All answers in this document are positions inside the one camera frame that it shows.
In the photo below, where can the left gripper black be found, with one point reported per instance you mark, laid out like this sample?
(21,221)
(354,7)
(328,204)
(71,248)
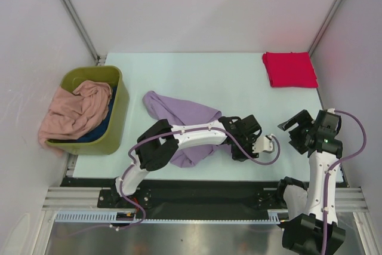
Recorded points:
(238,156)

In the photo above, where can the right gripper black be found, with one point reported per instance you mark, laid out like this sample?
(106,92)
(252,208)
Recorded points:
(304,119)

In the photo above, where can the purple t shirt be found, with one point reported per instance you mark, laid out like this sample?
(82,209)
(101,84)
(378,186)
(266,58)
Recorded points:
(184,112)

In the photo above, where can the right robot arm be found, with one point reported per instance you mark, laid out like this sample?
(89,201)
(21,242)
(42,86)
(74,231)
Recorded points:
(312,227)

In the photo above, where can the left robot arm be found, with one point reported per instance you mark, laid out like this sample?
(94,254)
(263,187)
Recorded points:
(155,148)

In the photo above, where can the folded red t shirt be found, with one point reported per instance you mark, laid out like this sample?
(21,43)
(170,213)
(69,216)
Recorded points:
(290,70)

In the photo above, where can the olive green plastic bin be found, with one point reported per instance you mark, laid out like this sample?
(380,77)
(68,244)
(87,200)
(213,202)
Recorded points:
(110,141)

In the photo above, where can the blue t shirt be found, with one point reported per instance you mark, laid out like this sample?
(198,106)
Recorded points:
(99,130)

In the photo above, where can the pink t shirt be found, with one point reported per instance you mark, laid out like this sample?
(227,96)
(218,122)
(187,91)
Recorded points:
(72,115)

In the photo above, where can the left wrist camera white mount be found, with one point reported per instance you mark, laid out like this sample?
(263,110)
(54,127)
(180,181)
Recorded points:
(264,144)

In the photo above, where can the white slotted cable duct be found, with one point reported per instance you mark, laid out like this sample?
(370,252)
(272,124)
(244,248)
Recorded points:
(114,217)

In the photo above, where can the aluminium frame rail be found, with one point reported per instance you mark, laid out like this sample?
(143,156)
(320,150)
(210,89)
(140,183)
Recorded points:
(83,198)

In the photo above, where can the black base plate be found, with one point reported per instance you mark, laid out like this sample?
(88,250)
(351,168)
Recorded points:
(190,199)

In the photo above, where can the right corner aluminium post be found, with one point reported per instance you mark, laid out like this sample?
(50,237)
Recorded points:
(335,6)

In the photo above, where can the corner aluminium post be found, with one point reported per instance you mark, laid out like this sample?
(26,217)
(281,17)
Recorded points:
(80,28)
(335,6)

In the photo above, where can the left corner aluminium post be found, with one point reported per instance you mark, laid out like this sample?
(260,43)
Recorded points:
(80,28)

